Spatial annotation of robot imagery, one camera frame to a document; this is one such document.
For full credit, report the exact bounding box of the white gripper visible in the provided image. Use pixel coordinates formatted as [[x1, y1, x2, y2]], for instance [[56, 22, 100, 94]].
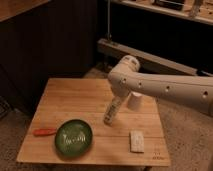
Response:
[[113, 90, 130, 109]]

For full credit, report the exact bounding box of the clear labelled plastic bottle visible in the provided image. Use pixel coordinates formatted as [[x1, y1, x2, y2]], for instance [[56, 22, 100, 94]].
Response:
[[103, 97, 121, 125]]

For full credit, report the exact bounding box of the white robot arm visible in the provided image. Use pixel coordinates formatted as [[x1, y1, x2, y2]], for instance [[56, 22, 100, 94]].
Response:
[[108, 55, 213, 117]]

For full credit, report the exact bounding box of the white paper cup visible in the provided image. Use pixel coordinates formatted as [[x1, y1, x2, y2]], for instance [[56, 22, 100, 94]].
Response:
[[127, 92, 142, 111]]

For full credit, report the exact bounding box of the beige rectangular sponge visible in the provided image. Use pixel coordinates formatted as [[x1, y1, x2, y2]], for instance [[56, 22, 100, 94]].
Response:
[[130, 130, 145, 153]]

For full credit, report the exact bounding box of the wooden table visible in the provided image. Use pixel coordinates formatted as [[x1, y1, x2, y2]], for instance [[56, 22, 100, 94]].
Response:
[[17, 78, 170, 166]]

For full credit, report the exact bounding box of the green round plate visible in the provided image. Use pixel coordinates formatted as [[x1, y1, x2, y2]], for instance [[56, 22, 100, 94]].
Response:
[[54, 119, 93, 158]]

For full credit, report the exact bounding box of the vertical metal pole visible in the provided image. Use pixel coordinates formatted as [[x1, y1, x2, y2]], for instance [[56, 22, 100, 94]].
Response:
[[107, 0, 111, 41]]

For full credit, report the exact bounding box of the wooden shelf with items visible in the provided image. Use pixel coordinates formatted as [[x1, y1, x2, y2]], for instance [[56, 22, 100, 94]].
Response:
[[112, 0, 213, 26]]

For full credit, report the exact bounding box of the grey metal rail beam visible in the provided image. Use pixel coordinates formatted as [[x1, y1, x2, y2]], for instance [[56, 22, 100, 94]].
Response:
[[97, 38, 213, 77]]

